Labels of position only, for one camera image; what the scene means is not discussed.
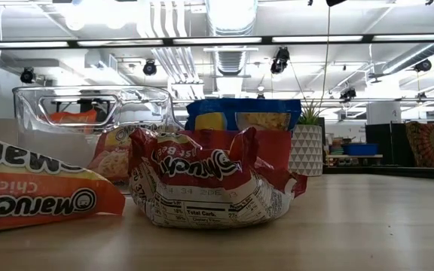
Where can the blue storage bin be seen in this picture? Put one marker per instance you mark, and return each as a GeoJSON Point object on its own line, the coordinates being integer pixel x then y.
{"type": "Point", "coordinates": [360, 149]}

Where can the black aluminium table frame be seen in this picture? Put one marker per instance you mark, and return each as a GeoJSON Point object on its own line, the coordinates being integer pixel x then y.
{"type": "Point", "coordinates": [390, 172]}

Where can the pink plastic bin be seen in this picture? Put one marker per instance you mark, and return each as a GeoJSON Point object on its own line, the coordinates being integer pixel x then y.
{"type": "Point", "coordinates": [277, 150]}

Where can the black cabinet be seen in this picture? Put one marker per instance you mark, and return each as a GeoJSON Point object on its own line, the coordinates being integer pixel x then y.
{"type": "Point", "coordinates": [384, 145]}

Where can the blue soy sauce ramen package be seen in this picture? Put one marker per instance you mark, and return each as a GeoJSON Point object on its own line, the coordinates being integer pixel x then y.
{"type": "Point", "coordinates": [247, 105]}

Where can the black beam with light panels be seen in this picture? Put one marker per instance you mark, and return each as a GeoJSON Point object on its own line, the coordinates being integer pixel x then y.
{"type": "Point", "coordinates": [25, 44]}

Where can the clear plastic bin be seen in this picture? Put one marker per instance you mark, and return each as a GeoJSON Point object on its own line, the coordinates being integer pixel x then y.
{"type": "Point", "coordinates": [145, 109]}

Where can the white box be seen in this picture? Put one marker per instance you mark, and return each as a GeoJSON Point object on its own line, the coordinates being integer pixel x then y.
{"type": "Point", "coordinates": [382, 113]}

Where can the low white shelf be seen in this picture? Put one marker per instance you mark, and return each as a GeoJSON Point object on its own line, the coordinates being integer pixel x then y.
{"type": "Point", "coordinates": [352, 156]}

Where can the potted succulent in patterned pot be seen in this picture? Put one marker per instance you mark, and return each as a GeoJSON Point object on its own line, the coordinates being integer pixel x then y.
{"type": "Point", "coordinates": [306, 150]}

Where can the red roast beef ramen package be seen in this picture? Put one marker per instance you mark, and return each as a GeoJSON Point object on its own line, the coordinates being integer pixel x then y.
{"type": "Point", "coordinates": [111, 162]}

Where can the silver ventilation duct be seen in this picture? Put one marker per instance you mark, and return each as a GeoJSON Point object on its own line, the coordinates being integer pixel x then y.
{"type": "Point", "coordinates": [409, 60]}
{"type": "Point", "coordinates": [232, 22]}

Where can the stack of bowls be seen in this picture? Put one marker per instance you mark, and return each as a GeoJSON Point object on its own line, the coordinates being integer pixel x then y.
{"type": "Point", "coordinates": [337, 148]}

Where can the black ceiling spotlight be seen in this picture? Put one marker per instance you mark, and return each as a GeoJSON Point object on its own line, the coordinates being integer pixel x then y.
{"type": "Point", "coordinates": [423, 66]}
{"type": "Point", "coordinates": [348, 94]}
{"type": "Point", "coordinates": [150, 68]}
{"type": "Point", "coordinates": [27, 75]}
{"type": "Point", "coordinates": [280, 62]}

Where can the orange mandala tapestry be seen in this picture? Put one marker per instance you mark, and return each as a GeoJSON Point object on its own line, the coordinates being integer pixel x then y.
{"type": "Point", "coordinates": [424, 145]}

